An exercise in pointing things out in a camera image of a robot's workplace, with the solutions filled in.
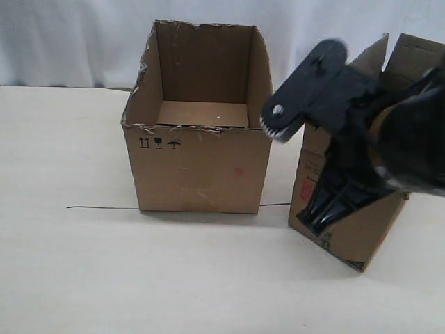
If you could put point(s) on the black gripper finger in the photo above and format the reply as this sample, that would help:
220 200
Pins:
345 185
319 91

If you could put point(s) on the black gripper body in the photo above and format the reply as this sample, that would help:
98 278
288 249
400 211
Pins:
397 131

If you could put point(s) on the printed cardboard box with flaps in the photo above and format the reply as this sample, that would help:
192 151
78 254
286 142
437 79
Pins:
354 239

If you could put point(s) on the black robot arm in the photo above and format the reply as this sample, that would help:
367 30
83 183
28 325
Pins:
411 58

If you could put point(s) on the large open cardboard box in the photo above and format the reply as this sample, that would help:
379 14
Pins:
192 120

